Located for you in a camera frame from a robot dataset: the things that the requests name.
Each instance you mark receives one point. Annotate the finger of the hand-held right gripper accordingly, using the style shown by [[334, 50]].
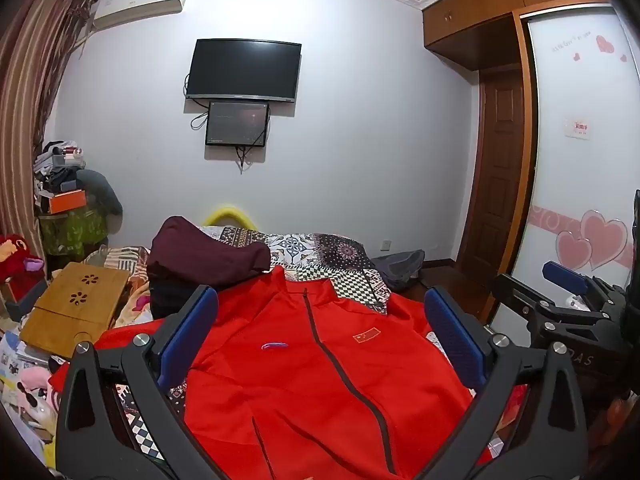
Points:
[[565, 275], [520, 300]]

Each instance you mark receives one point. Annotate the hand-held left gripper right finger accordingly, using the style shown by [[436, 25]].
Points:
[[452, 335]]

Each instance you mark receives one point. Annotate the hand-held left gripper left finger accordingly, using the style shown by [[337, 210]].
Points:
[[192, 330]]

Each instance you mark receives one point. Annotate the red zip jacket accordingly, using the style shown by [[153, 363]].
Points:
[[300, 385]]

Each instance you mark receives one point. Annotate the heap of clothes and boxes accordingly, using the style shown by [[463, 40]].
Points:
[[55, 165]]

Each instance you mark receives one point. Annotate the black folded clothing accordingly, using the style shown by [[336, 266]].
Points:
[[167, 300]]

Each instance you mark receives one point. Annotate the pastel floral blanket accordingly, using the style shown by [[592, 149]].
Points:
[[132, 305]]

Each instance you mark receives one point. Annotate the maroon folded clothing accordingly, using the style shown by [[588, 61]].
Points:
[[200, 252]]

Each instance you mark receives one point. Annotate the grey backpack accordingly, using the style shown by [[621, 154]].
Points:
[[397, 270]]

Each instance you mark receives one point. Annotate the yellow curved object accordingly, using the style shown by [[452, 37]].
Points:
[[230, 210]]

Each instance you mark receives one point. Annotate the wooden lap desk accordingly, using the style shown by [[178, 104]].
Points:
[[65, 320]]

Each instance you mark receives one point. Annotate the brown wooden door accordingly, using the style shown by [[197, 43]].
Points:
[[495, 160]]

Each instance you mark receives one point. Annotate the small white card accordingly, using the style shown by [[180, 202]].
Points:
[[578, 128]]

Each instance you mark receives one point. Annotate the patchwork bed cover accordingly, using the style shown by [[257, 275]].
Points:
[[320, 255]]

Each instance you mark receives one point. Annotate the green patterned cloth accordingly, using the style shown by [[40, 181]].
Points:
[[75, 232]]

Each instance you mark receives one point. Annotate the dark green bag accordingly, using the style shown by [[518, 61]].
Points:
[[100, 195]]

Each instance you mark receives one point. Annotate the heap of pink white toys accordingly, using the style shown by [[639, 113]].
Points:
[[30, 390]]

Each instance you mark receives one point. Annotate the orange box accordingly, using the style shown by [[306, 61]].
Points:
[[67, 201]]

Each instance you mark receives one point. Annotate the red plush toy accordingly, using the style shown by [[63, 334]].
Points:
[[15, 257]]

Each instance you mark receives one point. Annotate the brown striped curtain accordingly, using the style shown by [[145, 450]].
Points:
[[25, 110]]

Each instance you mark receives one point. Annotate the wooden overhead cabinet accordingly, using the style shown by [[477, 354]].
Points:
[[475, 10]]

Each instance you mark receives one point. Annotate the white air conditioner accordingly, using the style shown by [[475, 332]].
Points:
[[140, 2]]

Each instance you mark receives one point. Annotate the small wall monitor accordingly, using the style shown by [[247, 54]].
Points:
[[237, 122]]

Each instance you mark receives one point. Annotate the black wall television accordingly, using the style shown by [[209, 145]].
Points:
[[245, 67]]

